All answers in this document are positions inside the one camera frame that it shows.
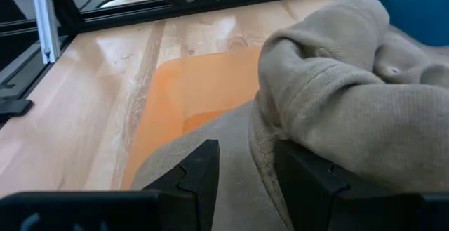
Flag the black aluminium table frame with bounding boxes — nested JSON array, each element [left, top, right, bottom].
[[0, 0, 347, 119]]

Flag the orange translucent plastic bin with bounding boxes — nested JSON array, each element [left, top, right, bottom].
[[121, 46, 262, 191]]

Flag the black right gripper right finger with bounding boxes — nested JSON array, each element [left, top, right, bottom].
[[274, 140, 350, 231]]

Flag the silver aluminium post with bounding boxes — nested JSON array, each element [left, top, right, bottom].
[[29, 0, 62, 65]]

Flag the blue plastic bin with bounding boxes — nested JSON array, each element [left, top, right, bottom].
[[344, 0, 449, 48]]

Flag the beige baseball cap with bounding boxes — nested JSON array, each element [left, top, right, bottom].
[[131, 0, 449, 231]]

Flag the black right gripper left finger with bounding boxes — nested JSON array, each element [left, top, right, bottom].
[[142, 138, 221, 231]]

